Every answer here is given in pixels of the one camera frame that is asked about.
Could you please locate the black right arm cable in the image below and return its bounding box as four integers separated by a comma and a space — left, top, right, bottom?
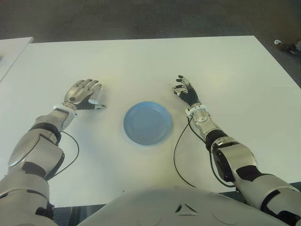
173, 117, 236, 188

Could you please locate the blue plate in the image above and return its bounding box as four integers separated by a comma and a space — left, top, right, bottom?
123, 101, 173, 146

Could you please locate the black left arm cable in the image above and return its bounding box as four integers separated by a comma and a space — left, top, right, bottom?
44, 131, 80, 179

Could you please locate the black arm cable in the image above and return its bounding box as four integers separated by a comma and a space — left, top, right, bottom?
44, 131, 80, 179
173, 117, 236, 188

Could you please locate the grey robot torso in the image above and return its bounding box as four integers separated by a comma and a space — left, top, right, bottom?
77, 185, 290, 226

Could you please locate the white side table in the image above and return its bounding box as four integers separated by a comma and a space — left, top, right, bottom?
0, 37, 35, 83

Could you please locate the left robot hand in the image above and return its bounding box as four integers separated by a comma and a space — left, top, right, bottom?
63, 79, 106, 111

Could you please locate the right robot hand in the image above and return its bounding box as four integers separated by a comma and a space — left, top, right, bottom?
172, 75, 202, 109

